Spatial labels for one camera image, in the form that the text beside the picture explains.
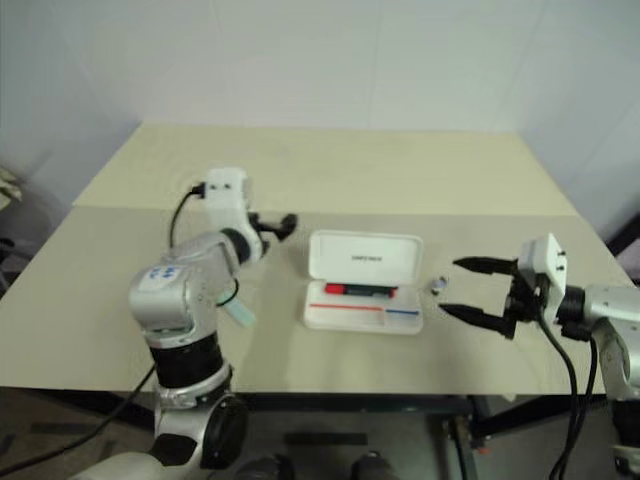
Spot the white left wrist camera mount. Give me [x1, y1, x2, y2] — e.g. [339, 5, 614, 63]
[198, 168, 264, 261]

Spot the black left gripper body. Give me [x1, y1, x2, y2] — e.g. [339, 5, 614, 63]
[246, 211, 274, 252]

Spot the red marker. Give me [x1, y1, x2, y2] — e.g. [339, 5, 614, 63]
[323, 282, 400, 300]

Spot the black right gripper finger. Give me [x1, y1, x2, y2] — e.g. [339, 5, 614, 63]
[452, 255, 520, 277]
[438, 301, 507, 335]

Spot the pale green arm strap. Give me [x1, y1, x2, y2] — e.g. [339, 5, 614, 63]
[215, 283, 257, 330]

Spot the pale crumpled object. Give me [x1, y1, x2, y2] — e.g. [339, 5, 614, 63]
[0, 166, 25, 210]

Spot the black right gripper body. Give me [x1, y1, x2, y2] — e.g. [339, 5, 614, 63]
[498, 272, 545, 342]

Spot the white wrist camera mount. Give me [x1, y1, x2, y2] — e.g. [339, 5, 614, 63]
[198, 168, 264, 261]
[516, 231, 571, 322]

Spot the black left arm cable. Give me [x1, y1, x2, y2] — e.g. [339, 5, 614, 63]
[168, 183, 207, 247]

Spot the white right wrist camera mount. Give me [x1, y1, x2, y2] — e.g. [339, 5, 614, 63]
[516, 231, 571, 322]

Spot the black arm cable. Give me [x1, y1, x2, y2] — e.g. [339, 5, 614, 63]
[29, 363, 159, 464]
[168, 183, 207, 247]
[535, 312, 600, 480]

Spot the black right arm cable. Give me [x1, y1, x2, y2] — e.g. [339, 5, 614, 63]
[535, 312, 600, 480]

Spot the white plastic pencil case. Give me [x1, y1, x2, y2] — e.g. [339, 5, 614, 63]
[301, 229, 426, 336]

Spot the black lower arm cable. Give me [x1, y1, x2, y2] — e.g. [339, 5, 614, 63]
[29, 363, 159, 464]

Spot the dark rounded shape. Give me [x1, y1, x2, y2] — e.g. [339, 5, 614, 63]
[349, 449, 400, 480]

